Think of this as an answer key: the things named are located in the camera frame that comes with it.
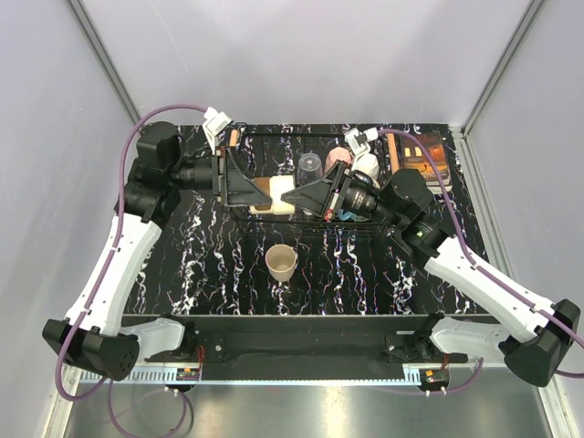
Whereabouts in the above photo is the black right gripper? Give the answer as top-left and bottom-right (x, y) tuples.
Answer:
(282, 160), (403, 228)

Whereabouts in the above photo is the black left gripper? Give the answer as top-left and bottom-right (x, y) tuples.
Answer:
(169, 145), (273, 206)

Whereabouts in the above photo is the clear drinking glass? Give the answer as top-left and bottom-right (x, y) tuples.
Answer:
(297, 152), (323, 186)

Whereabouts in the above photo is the pink faceted mug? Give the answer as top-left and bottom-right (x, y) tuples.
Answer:
(324, 146), (353, 173)

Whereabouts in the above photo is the small brown rimmed cup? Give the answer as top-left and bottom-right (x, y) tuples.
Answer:
(249, 175), (296, 215)

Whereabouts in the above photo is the blue butterfly mug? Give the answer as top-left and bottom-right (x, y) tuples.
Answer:
(336, 209), (370, 223)

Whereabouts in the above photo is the white faceted mug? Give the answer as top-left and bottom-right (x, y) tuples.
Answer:
(351, 152), (380, 180)

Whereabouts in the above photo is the beige cup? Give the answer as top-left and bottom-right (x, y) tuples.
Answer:
(265, 244), (298, 283)

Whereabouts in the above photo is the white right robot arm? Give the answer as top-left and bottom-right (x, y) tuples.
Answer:
(281, 162), (580, 387)

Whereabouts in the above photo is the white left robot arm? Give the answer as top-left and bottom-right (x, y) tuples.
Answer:
(42, 116), (269, 381)

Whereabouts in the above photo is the paperback book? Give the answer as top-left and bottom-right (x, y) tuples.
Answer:
(396, 131), (452, 195)

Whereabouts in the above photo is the black wire dish rack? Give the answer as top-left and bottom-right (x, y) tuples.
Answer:
(231, 130), (383, 242)

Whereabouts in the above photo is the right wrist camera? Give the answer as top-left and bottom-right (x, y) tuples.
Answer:
(344, 128), (379, 159)

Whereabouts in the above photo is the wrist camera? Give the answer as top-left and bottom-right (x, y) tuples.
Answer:
(344, 128), (379, 159)
(202, 107), (233, 154)

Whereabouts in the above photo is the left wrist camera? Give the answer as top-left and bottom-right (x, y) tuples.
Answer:
(202, 107), (233, 154)

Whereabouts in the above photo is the right wooden rack handle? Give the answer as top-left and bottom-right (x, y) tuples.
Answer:
(386, 133), (401, 174)

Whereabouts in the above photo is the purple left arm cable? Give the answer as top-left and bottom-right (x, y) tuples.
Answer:
(54, 103), (209, 434)

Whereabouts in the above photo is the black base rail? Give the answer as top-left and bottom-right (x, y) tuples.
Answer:
(144, 313), (469, 382)

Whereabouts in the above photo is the aluminium frame post left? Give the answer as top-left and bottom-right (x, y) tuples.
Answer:
(65, 0), (141, 124)

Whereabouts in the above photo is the aluminium frame post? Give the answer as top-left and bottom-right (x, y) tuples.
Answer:
(65, 0), (141, 124)
(461, 0), (548, 138)

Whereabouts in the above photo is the aluminium front frame rail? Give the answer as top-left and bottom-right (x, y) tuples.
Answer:
(43, 346), (583, 437)

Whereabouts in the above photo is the aluminium frame post right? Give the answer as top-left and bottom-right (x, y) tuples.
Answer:
(461, 0), (548, 138)

